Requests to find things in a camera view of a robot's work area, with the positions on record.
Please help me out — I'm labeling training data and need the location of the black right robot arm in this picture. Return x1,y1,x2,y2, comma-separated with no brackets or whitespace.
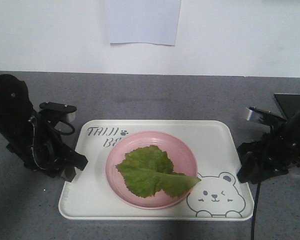
237,107,300,184

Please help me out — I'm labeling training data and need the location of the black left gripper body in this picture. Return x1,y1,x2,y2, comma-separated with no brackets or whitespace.
6,112,73,178

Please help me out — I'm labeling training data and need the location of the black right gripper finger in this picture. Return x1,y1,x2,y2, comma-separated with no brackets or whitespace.
237,152,259,184
236,141,262,163

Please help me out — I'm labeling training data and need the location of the green lettuce leaf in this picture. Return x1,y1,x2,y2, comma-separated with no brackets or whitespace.
115,145,201,198

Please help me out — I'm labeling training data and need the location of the cream bear serving tray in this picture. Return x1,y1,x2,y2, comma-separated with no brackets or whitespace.
58,120,254,221

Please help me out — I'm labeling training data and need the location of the pink round plate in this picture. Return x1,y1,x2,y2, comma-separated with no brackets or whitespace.
105,131,198,210

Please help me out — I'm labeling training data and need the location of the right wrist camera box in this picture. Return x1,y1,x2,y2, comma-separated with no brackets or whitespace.
244,107,286,126

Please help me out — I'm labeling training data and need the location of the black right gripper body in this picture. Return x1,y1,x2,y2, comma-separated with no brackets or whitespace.
249,129,300,184

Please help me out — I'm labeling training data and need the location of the white paper sheet on wall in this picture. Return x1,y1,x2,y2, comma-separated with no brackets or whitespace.
105,0,181,46

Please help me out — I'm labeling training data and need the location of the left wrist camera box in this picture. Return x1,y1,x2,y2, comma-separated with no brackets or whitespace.
39,102,77,123

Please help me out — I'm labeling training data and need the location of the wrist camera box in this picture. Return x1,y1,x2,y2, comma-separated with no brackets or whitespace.
39,102,77,123
244,107,286,126

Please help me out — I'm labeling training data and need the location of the black glass cooktop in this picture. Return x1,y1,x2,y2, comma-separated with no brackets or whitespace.
274,93,300,120

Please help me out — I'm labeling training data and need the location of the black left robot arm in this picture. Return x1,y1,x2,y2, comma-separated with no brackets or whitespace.
0,74,88,182

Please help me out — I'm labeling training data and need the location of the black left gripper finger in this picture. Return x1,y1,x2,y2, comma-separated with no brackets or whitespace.
62,147,88,171
58,165,76,182

